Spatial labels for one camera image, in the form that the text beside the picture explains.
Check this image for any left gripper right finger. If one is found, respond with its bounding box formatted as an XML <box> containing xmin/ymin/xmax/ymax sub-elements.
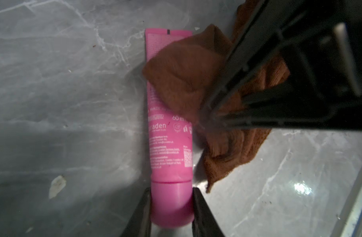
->
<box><xmin>192</xmin><ymin>187</ymin><xmax>225</xmax><ymax>237</ymax></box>

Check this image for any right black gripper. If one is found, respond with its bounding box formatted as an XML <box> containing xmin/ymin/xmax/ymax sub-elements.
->
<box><xmin>200</xmin><ymin>1</ymin><xmax>362</xmax><ymax>131</ymax></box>

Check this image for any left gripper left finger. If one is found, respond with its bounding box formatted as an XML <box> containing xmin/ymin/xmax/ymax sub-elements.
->
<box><xmin>120</xmin><ymin>188</ymin><xmax>152</xmax><ymax>237</ymax></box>

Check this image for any pink toothpaste tube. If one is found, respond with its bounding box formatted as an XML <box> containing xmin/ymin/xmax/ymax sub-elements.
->
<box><xmin>144</xmin><ymin>28</ymin><xmax>195</xmax><ymax>229</ymax></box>

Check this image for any brown cloth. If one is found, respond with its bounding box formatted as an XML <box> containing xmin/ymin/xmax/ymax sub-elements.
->
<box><xmin>142</xmin><ymin>0</ymin><xmax>291</xmax><ymax>193</ymax></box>

